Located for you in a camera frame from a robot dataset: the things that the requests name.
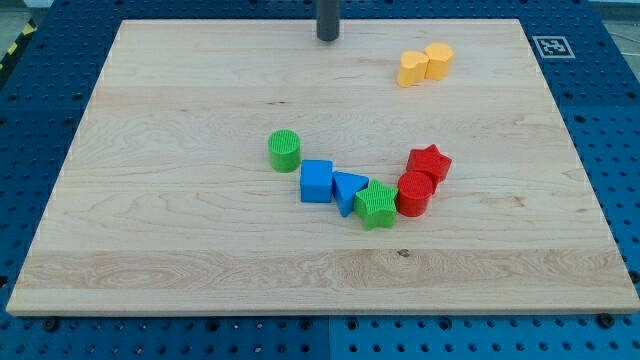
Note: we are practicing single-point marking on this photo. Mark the yellow heart block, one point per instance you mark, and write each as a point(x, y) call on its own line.
point(412, 68)

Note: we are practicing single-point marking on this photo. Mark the yellow hexagon block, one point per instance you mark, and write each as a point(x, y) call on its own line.
point(441, 57)

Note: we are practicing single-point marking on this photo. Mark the blue cube block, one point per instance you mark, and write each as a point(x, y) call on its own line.
point(316, 181)

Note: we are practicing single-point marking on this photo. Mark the blue triangle block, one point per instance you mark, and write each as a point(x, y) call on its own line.
point(345, 187)

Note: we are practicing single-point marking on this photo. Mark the green cylinder block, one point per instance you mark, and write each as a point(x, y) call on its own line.
point(285, 150)

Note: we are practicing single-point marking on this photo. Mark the green star block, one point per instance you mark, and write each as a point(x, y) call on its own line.
point(376, 206)

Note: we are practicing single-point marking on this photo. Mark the red cylinder block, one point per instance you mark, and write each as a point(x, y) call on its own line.
point(414, 192)

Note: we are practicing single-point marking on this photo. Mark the light wooden board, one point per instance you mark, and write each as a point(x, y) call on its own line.
point(166, 204)

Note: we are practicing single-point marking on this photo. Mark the red star block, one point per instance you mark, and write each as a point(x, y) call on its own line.
point(430, 162)

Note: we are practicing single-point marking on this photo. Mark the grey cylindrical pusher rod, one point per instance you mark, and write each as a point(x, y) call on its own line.
point(328, 20)

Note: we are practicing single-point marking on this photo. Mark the white fiducial marker tag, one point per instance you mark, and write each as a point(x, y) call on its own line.
point(553, 47)

